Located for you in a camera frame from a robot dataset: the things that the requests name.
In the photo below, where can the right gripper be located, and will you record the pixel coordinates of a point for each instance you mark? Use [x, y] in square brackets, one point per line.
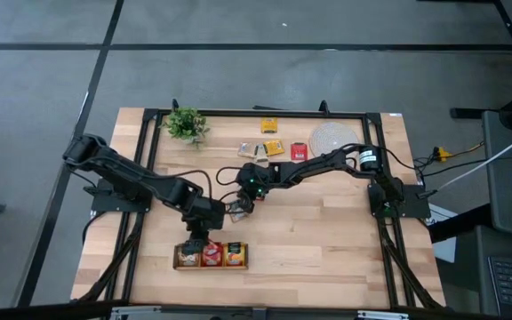
[251, 182]

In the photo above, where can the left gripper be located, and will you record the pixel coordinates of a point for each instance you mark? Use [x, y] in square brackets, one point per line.
[205, 215]

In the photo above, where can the yellow mango tea packet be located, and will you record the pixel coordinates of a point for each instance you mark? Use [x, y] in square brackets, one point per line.
[269, 125]
[234, 254]
[274, 147]

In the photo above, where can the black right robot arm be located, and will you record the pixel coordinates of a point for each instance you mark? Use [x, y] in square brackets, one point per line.
[318, 164]

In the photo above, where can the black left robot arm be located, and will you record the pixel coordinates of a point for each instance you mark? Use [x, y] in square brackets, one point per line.
[140, 178]

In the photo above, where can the wooden tea organizer box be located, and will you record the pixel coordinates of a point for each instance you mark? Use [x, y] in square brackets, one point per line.
[210, 268]

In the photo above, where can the green potted plant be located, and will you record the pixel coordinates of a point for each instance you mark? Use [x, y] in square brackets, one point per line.
[186, 125]

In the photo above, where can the white paper sheet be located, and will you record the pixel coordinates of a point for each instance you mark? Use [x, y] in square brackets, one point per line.
[445, 249]

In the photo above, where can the black slanted bar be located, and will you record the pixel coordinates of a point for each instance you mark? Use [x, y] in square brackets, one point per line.
[460, 224]

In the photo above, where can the dark grey desk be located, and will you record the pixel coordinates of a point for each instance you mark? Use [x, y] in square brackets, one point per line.
[474, 275]

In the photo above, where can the grey side table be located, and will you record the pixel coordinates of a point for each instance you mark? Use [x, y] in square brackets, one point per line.
[509, 200]

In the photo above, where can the silver bracket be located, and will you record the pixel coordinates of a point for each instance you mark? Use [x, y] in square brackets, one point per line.
[136, 312]
[382, 315]

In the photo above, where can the black metal table frame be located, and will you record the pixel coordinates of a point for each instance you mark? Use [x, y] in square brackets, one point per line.
[282, 114]

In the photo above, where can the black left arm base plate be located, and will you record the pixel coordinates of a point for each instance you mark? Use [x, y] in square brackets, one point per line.
[102, 202]

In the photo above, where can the black frame bracket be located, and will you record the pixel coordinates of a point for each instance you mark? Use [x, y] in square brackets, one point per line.
[175, 106]
[324, 107]

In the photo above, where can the black bottom rail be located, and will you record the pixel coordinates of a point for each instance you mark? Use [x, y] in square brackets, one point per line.
[38, 311]

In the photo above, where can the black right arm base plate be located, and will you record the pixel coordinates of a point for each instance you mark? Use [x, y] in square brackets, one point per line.
[418, 209]

